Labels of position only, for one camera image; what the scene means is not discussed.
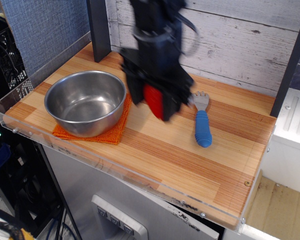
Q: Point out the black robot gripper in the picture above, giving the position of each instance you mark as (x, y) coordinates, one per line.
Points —
(156, 62)

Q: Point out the red toy strawberry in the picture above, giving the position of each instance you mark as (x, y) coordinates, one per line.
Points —
(154, 99)

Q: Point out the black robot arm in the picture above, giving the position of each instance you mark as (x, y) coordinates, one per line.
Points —
(155, 17)

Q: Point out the orange knitted cloth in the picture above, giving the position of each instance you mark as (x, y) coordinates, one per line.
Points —
(111, 136)

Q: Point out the stainless steel bowl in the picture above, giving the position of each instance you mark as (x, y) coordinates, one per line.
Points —
(87, 103)

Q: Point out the stainless steel cabinet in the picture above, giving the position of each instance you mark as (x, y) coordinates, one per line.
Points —
(98, 203)

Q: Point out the clear acrylic table guard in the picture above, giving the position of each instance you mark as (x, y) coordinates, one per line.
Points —
(163, 158)

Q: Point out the black plastic crate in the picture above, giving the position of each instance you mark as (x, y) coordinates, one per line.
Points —
(13, 76)

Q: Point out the white appliance at right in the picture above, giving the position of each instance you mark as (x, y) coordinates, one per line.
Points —
(281, 160)

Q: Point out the blue handled fork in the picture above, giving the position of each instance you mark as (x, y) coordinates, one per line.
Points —
(202, 133)

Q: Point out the dark grey left post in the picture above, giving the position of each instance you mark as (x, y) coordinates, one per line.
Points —
(99, 28)

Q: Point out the dark grey post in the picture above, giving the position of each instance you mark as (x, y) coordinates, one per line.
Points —
(99, 28)
(287, 78)

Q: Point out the dark grey right post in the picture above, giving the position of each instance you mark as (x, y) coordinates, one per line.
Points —
(287, 78)

